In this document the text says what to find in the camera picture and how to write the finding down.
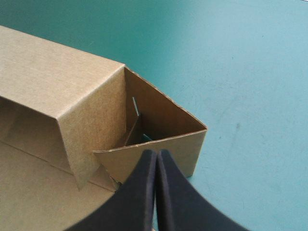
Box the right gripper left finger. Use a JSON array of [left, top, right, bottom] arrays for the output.
[[63, 149, 158, 231]]

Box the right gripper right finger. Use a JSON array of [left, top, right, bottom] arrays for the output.
[[154, 149, 253, 231]]

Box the brown cardboard box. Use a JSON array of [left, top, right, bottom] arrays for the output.
[[0, 26, 208, 231]]

